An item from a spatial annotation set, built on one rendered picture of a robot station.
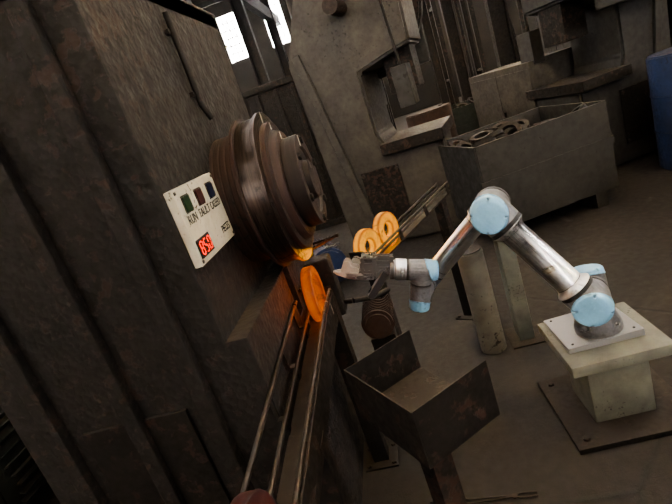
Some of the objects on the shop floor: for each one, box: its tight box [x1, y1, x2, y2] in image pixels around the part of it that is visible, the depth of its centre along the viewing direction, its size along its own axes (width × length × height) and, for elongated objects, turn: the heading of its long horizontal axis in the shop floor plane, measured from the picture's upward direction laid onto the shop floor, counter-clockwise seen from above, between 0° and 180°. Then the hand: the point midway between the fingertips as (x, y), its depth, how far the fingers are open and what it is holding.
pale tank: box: [425, 0, 488, 105], centre depth 915 cm, size 92×92×450 cm
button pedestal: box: [488, 235, 546, 350], centre depth 224 cm, size 16×24×62 cm, turn 41°
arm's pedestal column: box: [537, 361, 672, 455], centre depth 171 cm, size 40×40×26 cm
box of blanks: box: [438, 100, 619, 222], centre depth 380 cm, size 103×83×77 cm
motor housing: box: [361, 294, 398, 351], centre depth 202 cm, size 13×22×54 cm, turn 41°
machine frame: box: [0, 0, 364, 504], centre depth 163 cm, size 73×108×176 cm
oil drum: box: [405, 103, 458, 138], centre depth 625 cm, size 59×59×89 cm
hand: (336, 273), depth 171 cm, fingers closed
